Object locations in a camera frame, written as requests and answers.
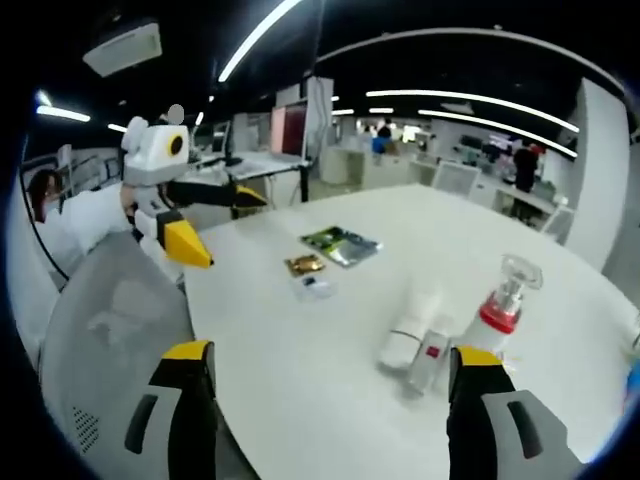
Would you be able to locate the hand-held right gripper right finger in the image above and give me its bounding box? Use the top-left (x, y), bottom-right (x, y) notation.
top-left (446, 344), bottom-right (576, 480)

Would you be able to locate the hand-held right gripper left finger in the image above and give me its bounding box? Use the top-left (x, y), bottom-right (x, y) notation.
top-left (122, 339), bottom-right (220, 480)

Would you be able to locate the white pump skincare bottle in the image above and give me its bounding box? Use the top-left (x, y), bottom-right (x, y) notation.
top-left (458, 252), bottom-right (545, 362)

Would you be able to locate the gold foil skincare sachet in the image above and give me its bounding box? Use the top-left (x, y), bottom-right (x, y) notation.
top-left (283, 253), bottom-right (327, 277)

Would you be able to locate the white skincare tube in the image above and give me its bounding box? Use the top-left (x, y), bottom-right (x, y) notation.
top-left (376, 288), bottom-right (444, 372)

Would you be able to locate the clear skincare sachet black label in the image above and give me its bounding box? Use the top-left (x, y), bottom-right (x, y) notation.
top-left (288, 274), bottom-right (338, 304)

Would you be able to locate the green silver skincare pouch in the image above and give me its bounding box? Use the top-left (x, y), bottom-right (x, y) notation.
top-left (298, 225), bottom-right (385, 270)

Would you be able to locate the black laptop stand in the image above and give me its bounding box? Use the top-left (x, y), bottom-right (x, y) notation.
top-left (227, 162), bottom-right (312, 222)

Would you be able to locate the short ceiling light strip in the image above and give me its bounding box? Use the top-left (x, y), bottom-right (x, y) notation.
top-left (36, 104), bottom-right (92, 123)

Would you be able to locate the grey laptop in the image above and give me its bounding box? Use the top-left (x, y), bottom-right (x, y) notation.
top-left (227, 103), bottom-right (312, 180)

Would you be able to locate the grey mesh office chair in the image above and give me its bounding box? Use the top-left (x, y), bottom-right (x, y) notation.
top-left (39, 232), bottom-right (221, 480)

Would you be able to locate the ceiling air conditioner unit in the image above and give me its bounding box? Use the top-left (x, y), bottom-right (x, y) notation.
top-left (82, 19), bottom-right (165, 79)

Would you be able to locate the person's head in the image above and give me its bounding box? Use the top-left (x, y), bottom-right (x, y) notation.
top-left (27, 168), bottom-right (64, 224)

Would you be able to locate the long ceiling light strip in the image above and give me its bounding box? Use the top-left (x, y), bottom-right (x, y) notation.
top-left (418, 109), bottom-right (580, 157)
top-left (366, 89), bottom-right (581, 134)
top-left (217, 0), bottom-right (307, 84)

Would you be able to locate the white office chair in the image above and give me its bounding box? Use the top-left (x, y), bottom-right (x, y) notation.
top-left (541, 203), bottom-right (575, 244)
top-left (432, 159), bottom-right (482, 202)

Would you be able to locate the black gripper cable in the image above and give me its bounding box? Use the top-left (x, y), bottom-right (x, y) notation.
top-left (18, 164), bottom-right (70, 280)

